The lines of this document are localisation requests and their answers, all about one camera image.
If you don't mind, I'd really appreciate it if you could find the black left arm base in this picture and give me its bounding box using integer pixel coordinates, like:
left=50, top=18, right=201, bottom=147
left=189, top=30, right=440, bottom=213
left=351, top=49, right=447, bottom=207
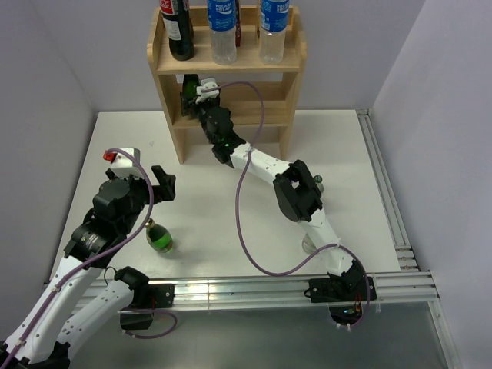
left=119, top=284, right=175, bottom=333

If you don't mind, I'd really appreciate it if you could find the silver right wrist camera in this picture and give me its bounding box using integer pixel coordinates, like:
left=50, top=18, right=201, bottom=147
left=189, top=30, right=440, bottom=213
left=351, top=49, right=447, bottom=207
left=195, top=77, right=220, bottom=104

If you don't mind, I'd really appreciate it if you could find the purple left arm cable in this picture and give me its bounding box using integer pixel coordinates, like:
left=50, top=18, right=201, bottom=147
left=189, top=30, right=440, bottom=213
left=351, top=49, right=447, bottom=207
left=0, top=148, right=178, bottom=369

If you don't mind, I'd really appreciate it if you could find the clear glass bottle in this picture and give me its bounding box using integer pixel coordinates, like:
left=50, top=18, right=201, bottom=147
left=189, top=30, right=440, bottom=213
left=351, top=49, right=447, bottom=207
left=313, top=175, right=324, bottom=193
left=301, top=234, right=317, bottom=254

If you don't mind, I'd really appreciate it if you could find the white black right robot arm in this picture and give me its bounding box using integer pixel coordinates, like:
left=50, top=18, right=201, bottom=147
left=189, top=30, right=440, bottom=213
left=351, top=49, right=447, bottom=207
left=180, top=88, right=371, bottom=301

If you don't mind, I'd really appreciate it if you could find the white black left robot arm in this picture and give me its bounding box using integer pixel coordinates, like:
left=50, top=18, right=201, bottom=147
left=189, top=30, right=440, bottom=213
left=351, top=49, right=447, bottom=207
left=1, top=165, right=176, bottom=368

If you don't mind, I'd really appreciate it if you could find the Pocari Sweat bottle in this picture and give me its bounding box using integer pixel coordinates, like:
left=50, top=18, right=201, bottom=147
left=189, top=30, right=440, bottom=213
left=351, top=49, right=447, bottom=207
left=259, top=0, right=290, bottom=65
left=207, top=0, right=237, bottom=65

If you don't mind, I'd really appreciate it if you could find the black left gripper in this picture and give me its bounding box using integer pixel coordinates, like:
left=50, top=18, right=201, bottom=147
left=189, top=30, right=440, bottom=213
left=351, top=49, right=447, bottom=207
left=119, top=164, right=175, bottom=234

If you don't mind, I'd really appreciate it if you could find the green glass bottle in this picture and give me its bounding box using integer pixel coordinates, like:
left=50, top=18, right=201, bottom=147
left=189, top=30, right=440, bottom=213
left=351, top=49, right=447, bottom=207
left=145, top=218, right=173, bottom=253

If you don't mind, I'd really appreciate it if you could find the aluminium frame rail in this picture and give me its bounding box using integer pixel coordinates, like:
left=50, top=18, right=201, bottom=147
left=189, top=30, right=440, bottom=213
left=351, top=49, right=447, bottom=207
left=61, top=110, right=461, bottom=368

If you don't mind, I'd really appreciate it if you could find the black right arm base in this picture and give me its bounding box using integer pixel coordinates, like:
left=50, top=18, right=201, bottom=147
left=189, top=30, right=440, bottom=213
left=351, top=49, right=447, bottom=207
left=304, top=274, right=377, bottom=303

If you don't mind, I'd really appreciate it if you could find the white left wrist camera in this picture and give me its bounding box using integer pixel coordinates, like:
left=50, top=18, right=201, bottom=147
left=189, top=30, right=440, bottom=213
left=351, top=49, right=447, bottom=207
left=103, top=150, right=143, bottom=178

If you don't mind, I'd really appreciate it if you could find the wooden two-tier shelf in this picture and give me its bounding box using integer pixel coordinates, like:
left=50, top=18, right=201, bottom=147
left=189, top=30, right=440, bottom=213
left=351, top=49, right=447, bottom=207
left=147, top=5, right=307, bottom=164

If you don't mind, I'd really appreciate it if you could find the clear glass bottle front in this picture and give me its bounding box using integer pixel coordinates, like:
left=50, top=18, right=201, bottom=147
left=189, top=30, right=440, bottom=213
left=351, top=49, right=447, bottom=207
left=301, top=234, right=317, bottom=254

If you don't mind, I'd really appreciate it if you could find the blue grape juice carton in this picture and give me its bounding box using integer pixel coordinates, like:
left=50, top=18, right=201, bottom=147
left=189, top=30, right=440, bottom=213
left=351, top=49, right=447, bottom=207
left=234, top=0, right=241, bottom=48

